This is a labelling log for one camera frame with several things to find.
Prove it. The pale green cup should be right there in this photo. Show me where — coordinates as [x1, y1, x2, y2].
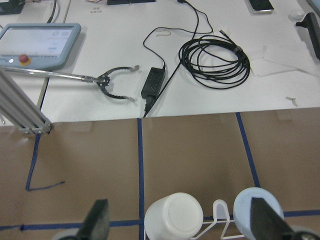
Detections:
[144, 191, 205, 240]

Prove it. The coiled black cable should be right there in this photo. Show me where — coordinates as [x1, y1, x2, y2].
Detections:
[178, 34, 251, 90]

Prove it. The light blue cup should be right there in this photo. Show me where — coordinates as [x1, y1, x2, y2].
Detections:
[233, 187, 284, 240]

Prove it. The black power adapter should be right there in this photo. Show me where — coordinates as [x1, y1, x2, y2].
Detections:
[141, 67, 166, 99]

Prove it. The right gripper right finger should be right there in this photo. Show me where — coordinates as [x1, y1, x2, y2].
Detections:
[250, 197, 294, 240]

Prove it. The black smartphone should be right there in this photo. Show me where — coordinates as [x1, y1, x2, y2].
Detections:
[248, 0, 274, 14]

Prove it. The white wire cup rack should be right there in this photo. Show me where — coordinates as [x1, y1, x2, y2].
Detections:
[144, 198, 253, 240]

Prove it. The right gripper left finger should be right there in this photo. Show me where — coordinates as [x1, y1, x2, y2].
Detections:
[75, 199, 110, 240]

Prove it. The reacher grabber tool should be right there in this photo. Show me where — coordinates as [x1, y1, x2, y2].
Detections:
[3, 65, 140, 102]

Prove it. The aluminium frame post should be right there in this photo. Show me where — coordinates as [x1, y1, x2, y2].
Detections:
[0, 69, 52, 135]

